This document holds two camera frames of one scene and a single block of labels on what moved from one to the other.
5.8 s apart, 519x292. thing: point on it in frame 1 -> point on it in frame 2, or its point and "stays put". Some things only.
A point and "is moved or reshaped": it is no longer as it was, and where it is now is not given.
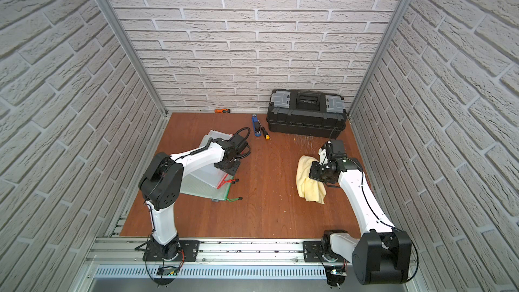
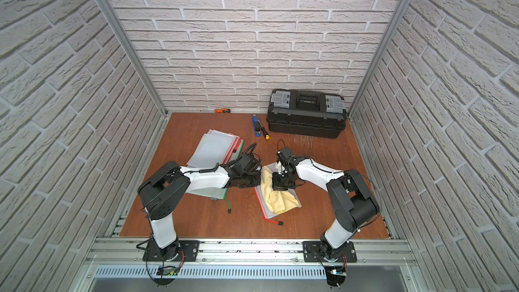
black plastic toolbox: (306, 112) stays put
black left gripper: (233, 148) -> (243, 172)
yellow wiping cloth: (307, 187) -> (278, 201)
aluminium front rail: (212, 253) stays put
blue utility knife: (256, 126) stays put
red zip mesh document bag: (212, 174) is moved or reshaped
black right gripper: (314, 174) -> (276, 184)
